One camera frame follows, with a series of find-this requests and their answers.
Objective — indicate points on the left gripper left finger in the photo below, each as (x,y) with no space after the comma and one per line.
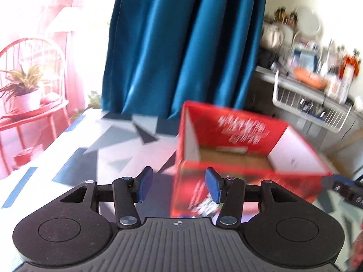
(127,192)

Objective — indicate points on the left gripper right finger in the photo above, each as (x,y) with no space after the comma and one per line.
(229,192)

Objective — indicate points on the red strawberry cardboard box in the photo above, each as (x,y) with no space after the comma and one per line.
(252,147)

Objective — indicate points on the white spray bottle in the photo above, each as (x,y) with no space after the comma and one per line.
(346,81)

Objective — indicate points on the orange oval dish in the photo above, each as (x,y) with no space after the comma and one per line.
(309,78)

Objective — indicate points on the blue velvet curtain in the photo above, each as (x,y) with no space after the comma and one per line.
(162,53)

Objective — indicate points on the beige pumpkin bag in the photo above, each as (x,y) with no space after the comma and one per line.
(272,37)

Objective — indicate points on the round white vanity mirror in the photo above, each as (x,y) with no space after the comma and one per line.
(308,23)

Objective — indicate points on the pink printed backdrop cloth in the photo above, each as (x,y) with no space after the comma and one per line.
(53,55)

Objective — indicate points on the white wire basket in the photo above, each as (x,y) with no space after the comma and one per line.
(303,103)

